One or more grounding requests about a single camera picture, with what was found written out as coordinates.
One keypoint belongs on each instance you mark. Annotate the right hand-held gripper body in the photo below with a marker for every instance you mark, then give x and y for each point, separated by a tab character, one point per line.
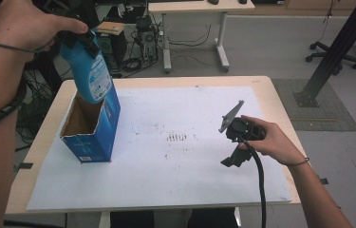
243	129

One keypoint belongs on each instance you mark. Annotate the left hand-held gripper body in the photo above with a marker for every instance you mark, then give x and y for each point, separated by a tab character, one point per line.
74	9

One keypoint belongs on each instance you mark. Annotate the blue plastic bottle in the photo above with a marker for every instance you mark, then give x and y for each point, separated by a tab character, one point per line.
87	76

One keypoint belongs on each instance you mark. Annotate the blue cardboard box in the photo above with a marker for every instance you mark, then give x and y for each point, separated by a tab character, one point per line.
103	139

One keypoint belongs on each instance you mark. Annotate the person's right hand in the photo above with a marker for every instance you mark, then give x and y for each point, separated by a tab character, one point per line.
277	142

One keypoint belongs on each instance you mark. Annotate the person's left hand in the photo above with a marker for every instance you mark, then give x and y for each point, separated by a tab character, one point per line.
23	25

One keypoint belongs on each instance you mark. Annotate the small brown cardboard box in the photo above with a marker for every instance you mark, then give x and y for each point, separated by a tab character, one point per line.
110	28

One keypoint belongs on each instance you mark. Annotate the black computer tower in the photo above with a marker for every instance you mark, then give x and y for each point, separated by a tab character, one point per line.
147	38

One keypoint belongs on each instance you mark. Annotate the white paper sheet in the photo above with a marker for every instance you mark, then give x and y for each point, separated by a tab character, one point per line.
166	177

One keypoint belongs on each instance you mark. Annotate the grey floor mat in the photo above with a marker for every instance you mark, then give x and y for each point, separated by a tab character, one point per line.
324	117

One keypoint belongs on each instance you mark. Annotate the black tape strip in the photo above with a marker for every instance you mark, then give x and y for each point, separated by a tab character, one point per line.
23	165
323	181

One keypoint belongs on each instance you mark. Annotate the white-legged wooden desk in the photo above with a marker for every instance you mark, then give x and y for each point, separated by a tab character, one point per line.
194	6

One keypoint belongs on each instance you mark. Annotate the black office chair base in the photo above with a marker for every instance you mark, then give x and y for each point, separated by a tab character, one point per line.
333	57

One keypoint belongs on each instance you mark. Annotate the black metal stand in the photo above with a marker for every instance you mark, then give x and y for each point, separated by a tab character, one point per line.
333	53

